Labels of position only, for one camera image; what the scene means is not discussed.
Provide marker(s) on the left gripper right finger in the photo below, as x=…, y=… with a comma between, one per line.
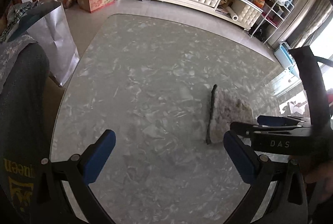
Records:
x=243, y=157

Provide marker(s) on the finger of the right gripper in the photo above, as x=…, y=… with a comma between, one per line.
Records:
x=245, y=130
x=278, y=121

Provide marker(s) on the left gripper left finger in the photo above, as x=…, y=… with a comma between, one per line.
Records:
x=95, y=156

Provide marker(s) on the grey fuzzy mat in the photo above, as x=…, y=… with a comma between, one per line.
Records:
x=225, y=108

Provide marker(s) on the light blue storage bin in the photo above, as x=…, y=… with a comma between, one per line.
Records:
x=282, y=54

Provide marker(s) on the dark grey chair back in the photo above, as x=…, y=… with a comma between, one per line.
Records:
x=24, y=71

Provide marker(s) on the paper towel roll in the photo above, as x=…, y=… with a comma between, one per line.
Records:
x=233, y=15

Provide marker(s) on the white metal shelf rack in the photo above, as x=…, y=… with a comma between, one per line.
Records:
x=274, y=13

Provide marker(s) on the patterned curtain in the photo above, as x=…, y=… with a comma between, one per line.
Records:
x=316, y=16

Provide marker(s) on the orange bag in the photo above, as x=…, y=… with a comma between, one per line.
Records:
x=259, y=3

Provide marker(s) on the standing air conditioner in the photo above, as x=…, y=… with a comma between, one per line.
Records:
x=301, y=8

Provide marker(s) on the silver paper bag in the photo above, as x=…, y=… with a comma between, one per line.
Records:
x=47, y=24

